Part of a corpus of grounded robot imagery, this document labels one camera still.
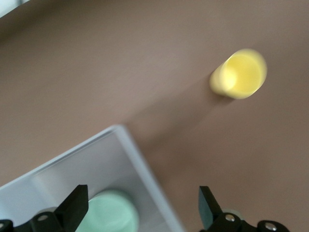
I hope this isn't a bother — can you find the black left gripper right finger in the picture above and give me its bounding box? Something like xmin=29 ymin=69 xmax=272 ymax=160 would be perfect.
xmin=198 ymin=185 xmax=291 ymax=232

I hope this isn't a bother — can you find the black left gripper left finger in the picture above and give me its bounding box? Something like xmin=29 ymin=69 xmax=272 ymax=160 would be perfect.
xmin=0 ymin=184 xmax=89 ymax=232

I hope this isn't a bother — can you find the mint green bowl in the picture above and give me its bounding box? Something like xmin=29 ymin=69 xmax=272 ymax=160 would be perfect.
xmin=77 ymin=189 xmax=140 ymax=232

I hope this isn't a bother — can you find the yellow cup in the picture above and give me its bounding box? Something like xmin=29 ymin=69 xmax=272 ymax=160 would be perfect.
xmin=209 ymin=48 xmax=268 ymax=100

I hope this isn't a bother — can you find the translucent plastic bin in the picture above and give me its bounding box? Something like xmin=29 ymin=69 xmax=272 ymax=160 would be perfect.
xmin=0 ymin=124 xmax=186 ymax=232

